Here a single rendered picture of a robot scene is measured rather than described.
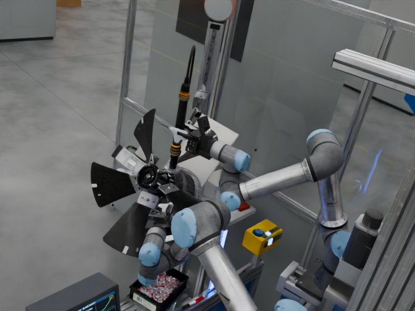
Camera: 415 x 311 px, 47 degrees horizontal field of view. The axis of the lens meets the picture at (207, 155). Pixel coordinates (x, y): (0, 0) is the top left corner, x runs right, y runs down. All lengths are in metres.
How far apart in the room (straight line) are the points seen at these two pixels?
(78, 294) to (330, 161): 0.96
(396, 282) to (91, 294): 0.92
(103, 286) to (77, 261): 1.94
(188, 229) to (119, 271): 1.98
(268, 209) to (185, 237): 1.28
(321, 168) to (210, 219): 0.46
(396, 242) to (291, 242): 1.28
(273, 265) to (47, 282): 1.47
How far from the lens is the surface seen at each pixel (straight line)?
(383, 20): 2.20
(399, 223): 1.48
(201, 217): 1.52
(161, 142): 3.24
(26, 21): 7.68
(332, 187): 1.96
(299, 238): 2.68
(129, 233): 2.17
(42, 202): 4.06
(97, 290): 1.56
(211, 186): 2.68
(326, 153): 1.77
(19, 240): 3.70
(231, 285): 1.52
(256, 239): 2.18
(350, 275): 1.72
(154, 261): 1.79
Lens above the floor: 2.36
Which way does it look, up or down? 28 degrees down
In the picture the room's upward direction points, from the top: 11 degrees clockwise
